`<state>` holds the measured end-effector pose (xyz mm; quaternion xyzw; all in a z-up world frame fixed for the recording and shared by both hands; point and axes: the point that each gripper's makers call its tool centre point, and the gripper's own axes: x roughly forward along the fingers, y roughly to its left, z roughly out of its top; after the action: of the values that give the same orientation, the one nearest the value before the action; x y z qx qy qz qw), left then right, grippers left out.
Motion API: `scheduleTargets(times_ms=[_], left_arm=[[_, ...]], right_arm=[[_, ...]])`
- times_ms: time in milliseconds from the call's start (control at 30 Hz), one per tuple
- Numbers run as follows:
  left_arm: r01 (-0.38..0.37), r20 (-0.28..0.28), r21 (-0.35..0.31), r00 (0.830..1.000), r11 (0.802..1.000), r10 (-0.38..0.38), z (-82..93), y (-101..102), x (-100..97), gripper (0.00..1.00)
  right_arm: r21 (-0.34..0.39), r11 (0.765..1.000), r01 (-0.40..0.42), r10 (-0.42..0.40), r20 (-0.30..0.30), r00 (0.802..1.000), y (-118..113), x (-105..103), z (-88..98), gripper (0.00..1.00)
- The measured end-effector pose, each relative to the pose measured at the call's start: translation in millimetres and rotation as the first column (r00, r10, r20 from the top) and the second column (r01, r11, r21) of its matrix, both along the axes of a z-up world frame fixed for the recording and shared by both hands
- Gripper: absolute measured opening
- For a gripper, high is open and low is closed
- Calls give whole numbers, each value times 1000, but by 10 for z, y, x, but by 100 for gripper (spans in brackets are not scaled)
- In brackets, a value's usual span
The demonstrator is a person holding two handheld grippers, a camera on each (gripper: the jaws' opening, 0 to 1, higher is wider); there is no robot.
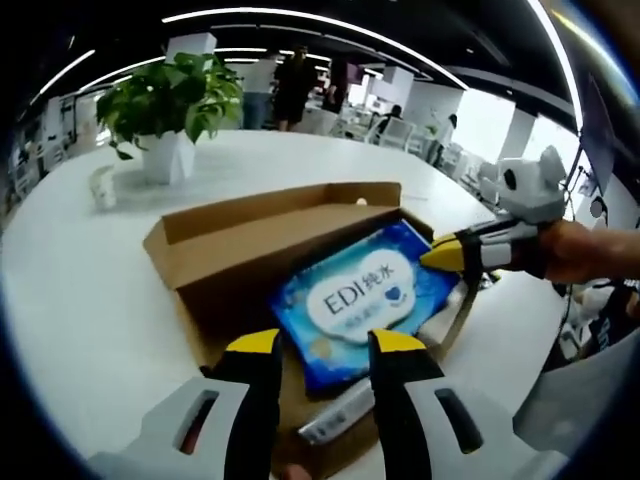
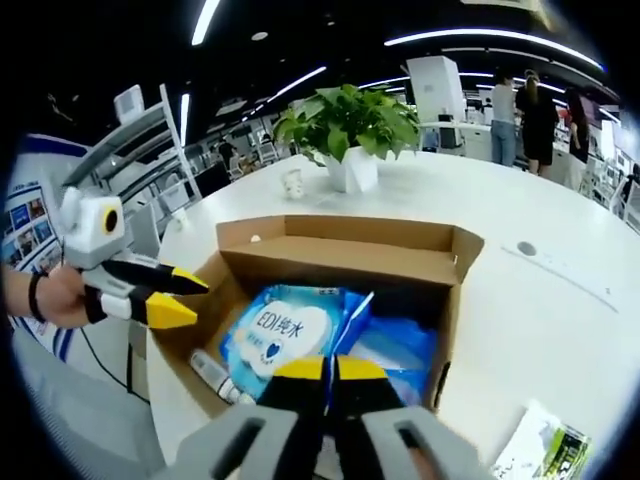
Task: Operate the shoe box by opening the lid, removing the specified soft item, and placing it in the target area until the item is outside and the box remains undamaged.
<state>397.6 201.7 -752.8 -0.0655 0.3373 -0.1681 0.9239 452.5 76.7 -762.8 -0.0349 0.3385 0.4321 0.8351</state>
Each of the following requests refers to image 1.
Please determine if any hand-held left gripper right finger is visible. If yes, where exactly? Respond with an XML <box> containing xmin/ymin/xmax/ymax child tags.
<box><xmin>367</xmin><ymin>328</ymin><xmax>569</xmax><ymax>480</ymax></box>

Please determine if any person's right hand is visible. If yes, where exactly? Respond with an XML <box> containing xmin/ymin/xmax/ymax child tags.
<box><xmin>537</xmin><ymin>219</ymin><xmax>604</xmax><ymax>285</ymax></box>

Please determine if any white paper cup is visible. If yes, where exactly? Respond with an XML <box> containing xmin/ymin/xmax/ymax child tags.
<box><xmin>88</xmin><ymin>167</ymin><xmax>117</xmax><ymax>209</ymax></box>

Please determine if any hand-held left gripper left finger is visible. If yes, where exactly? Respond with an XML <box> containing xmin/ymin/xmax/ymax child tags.
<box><xmin>89</xmin><ymin>328</ymin><xmax>284</xmax><ymax>480</ymax></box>

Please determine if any dark flat panel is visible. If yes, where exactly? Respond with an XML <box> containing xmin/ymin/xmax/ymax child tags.
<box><xmin>582</xmin><ymin>72</ymin><xmax>617</xmax><ymax>187</ymax></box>

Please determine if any white mesh office chair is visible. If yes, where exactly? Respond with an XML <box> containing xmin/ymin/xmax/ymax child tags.
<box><xmin>392</xmin><ymin>119</ymin><xmax>417</xmax><ymax>149</ymax></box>

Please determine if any blue wet wipes soft pack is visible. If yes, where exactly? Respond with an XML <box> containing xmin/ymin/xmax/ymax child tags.
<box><xmin>267</xmin><ymin>219</ymin><xmax>464</xmax><ymax>399</ymax></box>

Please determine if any pale grey office chair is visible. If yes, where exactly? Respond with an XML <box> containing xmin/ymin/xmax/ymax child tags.
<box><xmin>512</xmin><ymin>327</ymin><xmax>640</xmax><ymax>454</ymax></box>

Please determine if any green plant in white pot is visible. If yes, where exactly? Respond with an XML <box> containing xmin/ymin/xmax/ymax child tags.
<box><xmin>95</xmin><ymin>51</ymin><xmax>245</xmax><ymax>185</ymax></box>

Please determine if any brown cardboard shoe box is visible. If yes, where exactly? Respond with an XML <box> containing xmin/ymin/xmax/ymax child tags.
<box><xmin>142</xmin><ymin>180</ymin><xmax>479</xmax><ymax>480</ymax></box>

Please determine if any long white tube box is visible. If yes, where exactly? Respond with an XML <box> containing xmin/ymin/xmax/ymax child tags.
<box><xmin>298</xmin><ymin>287</ymin><xmax>469</xmax><ymax>447</ymax></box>

